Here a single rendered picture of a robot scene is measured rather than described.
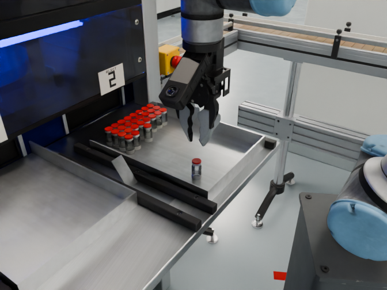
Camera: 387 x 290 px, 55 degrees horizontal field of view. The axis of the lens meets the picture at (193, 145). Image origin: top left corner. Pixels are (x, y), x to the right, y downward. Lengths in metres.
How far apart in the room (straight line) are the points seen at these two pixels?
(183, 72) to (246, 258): 1.30
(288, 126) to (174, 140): 0.96
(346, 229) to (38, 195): 0.59
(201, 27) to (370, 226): 0.41
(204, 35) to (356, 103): 1.76
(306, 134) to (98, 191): 1.21
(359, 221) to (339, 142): 1.17
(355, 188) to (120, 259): 0.40
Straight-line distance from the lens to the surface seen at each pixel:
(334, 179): 2.42
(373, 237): 0.64
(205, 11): 0.64
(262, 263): 1.83
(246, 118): 1.92
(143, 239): 0.69
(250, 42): 1.74
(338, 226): 0.65
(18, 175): 0.91
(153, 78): 1.10
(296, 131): 1.82
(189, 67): 0.66
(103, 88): 0.96
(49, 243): 0.72
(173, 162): 0.87
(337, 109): 2.37
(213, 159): 0.88
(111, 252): 0.68
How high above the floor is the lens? 1.38
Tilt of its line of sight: 32 degrees down
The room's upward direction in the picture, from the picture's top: straight up
